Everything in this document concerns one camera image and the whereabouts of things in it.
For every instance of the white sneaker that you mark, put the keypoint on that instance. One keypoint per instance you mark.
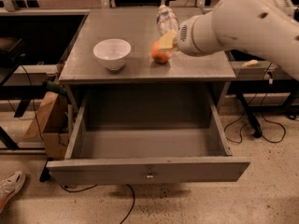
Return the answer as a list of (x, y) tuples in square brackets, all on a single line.
[(10, 187)]

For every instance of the orange fruit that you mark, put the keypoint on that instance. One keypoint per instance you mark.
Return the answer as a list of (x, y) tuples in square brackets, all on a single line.
[(159, 56)]

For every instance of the cardboard box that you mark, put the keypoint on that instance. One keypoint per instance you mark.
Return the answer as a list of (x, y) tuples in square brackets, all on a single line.
[(47, 126)]

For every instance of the white ceramic bowl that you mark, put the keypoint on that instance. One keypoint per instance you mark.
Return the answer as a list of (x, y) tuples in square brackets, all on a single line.
[(112, 53)]

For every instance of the yellow foam scrap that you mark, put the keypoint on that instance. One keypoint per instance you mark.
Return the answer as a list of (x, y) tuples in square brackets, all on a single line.
[(250, 63)]

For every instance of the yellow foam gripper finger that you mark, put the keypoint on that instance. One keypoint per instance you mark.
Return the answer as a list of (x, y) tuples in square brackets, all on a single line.
[(168, 40)]

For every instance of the grey cabinet with drawer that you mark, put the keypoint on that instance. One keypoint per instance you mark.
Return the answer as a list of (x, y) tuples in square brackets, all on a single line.
[(138, 26)]

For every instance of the black table leg right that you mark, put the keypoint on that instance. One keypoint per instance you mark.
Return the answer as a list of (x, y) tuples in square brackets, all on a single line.
[(254, 123)]

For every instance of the clear plastic water bottle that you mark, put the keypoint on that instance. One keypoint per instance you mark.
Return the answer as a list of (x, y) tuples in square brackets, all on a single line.
[(166, 20)]

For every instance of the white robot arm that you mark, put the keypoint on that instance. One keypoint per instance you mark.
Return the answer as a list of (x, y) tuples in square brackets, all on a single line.
[(262, 28)]

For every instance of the open grey top drawer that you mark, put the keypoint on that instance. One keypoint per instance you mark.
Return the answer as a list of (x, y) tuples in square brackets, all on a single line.
[(147, 135)]

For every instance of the green handled tool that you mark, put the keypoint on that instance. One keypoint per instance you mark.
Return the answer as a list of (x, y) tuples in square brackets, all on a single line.
[(56, 88)]

